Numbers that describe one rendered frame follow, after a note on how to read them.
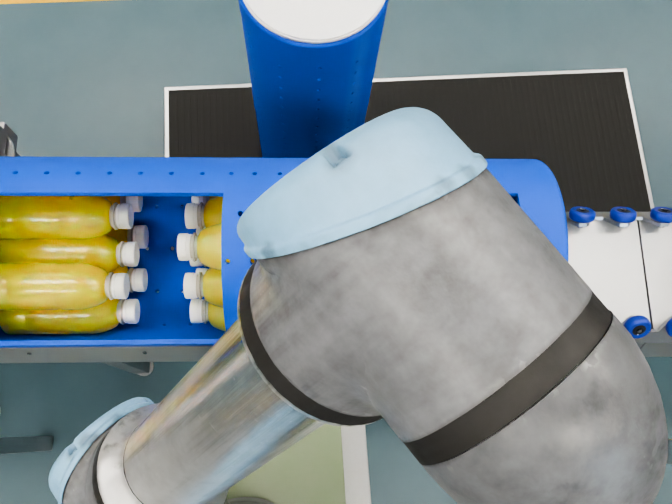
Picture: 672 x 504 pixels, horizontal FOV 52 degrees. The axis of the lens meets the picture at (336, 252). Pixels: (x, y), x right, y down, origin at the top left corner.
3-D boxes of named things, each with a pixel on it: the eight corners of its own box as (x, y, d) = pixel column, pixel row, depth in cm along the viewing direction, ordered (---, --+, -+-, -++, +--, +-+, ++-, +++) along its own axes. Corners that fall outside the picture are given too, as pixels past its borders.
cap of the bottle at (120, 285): (111, 272, 99) (124, 272, 100) (119, 273, 103) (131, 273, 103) (111, 299, 99) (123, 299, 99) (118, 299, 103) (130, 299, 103)
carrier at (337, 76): (364, 128, 213) (274, 109, 213) (403, -71, 129) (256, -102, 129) (345, 213, 206) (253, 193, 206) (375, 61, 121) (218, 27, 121)
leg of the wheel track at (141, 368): (153, 376, 206) (90, 352, 145) (134, 376, 205) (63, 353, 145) (154, 356, 207) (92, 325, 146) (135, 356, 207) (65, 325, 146)
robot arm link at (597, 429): (846, 535, 26) (547, 382, 75) (650, 310, 27) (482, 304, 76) (609, 725, 26) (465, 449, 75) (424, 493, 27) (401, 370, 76)
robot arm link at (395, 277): (117, 621, 62) (559, 408, 25) (21, 488, 64) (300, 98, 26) (211, 532, 71) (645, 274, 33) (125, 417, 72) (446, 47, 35)
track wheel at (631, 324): (656, 321, 115) (652, 313, 117) (630, 322, 115) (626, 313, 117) (648, 340, 118) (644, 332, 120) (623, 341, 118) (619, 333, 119)
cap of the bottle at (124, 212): (124, 219, 105) (136, 219, 105) (118, 234, 102) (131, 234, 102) (120, 198, 103) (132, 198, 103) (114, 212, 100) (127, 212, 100)
